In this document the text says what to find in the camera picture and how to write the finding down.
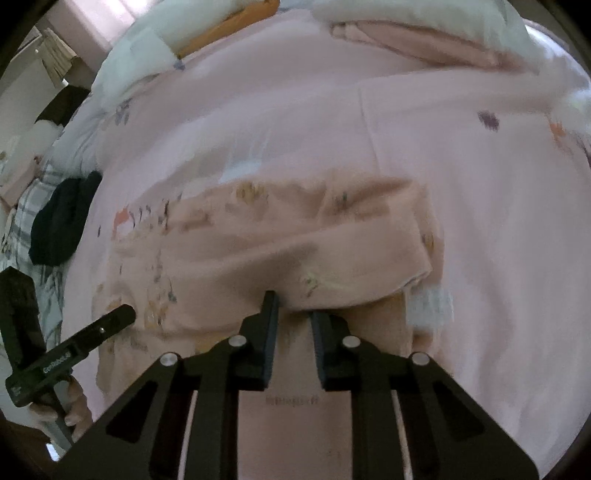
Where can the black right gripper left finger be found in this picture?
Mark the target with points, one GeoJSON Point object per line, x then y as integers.
{"type": "Point", "coordinates": [179, 419]}

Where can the stack of books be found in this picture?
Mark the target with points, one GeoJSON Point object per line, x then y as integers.
{"type": "Point", "coordinates": [56, 55]}

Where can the grey plaid quilt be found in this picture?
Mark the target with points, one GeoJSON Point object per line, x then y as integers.
{"type": "Point", "coordinates": [24, 193]}

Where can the black clothing pile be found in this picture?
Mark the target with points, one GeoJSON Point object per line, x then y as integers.
{"type": "Point", "coordinates": [59, 225]}

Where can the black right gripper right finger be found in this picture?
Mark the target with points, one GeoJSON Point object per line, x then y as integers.
{"type": "Point", "coordinates": [409, 415]}

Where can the person's left hand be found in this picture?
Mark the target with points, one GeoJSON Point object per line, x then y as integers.
{"type": "Point", "coordinates": [78, 415]}

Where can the pink floral bed sheet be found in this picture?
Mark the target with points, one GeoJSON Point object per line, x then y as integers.
{"type": "Point", "coordinates": [504, 157]}

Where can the white fluffy pink-lined garment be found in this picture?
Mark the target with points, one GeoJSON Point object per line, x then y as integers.
{"type": "Point", "coordinates": [484, 34]}

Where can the pink window curtain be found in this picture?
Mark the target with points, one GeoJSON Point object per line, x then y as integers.
{"type": "Point", "coordinates": [95, 23]}

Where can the peach cartoon print garment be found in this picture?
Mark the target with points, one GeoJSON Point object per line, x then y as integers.
{"type": "Point", "coordinates": [367, 247]}

